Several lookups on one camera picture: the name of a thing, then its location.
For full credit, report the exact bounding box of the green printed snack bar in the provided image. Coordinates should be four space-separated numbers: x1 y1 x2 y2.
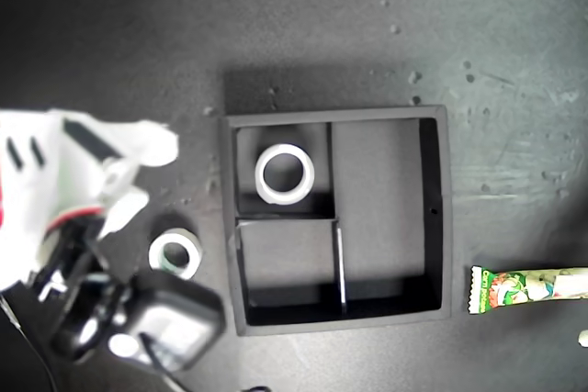
467 264 588 316

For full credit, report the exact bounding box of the white tape roll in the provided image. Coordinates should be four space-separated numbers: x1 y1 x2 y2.
254 143 317 206
147 228 203 281

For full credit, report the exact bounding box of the black compartment tray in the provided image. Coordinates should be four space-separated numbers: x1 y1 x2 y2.
223 105 456 337

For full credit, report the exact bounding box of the red black servo wire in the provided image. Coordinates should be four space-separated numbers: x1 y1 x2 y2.
44 207 106 233

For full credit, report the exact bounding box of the black camera cable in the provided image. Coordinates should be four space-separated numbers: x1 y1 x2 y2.
136 330 190 392

